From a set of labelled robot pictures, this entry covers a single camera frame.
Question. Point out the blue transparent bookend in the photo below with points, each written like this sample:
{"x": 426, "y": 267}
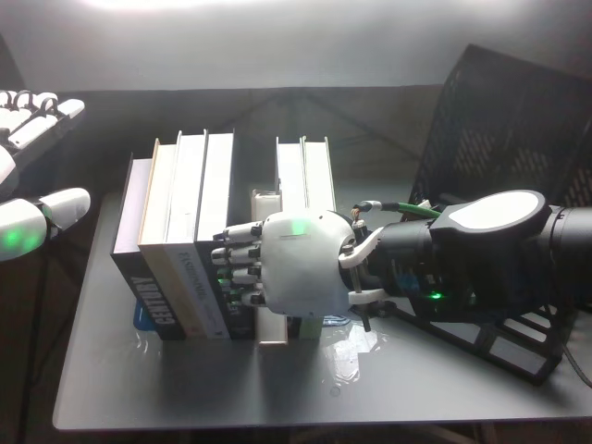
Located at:
{"x": 141, "y": 319}

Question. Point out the black plastic file holder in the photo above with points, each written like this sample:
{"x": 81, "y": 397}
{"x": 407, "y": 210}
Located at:
{"x": 499, "y": 115}

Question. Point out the white FASHION spine book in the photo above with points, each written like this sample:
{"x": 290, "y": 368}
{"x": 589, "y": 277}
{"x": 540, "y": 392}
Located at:
{"x": 185, "y": 185}

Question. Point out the pale green book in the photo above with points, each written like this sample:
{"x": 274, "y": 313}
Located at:
{"x": 319, "y": 176}

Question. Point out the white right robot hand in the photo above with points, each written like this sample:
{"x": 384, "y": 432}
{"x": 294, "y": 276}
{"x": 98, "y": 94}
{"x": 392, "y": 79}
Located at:
{"x": 305, "y": 263}

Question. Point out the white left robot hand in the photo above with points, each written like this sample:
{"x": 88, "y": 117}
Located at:
{"x": 28, "y": 125}

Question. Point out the clear plastic film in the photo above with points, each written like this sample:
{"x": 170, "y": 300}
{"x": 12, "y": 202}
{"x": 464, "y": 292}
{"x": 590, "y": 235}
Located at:
{"x": 344, "y": 365}

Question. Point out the beige book small black print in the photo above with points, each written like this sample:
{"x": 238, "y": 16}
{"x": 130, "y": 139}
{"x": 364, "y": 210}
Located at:
{"x": 266, "y": 203}

